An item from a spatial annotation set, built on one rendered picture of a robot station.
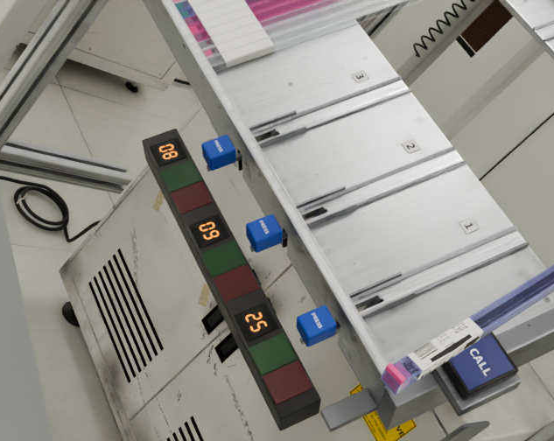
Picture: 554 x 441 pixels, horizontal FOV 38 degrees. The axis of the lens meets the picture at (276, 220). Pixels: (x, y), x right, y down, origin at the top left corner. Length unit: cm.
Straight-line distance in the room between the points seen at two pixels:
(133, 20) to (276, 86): 136
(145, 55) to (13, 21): 80
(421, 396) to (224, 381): 59
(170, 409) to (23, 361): 72
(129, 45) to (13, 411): 176
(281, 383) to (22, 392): 23
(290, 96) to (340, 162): 10
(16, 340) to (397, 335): 33
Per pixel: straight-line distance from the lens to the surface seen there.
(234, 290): 76
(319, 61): 92
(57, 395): 149
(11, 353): 63
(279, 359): 73
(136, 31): 226
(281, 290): 118
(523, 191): 282
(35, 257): 169
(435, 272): 77
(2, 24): 159
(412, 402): 71
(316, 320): 72
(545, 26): 101
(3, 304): 66
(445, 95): 303
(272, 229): 77
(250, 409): 122
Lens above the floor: 104
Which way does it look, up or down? 25 degrees down
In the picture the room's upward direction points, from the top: 45 degrees clockwise
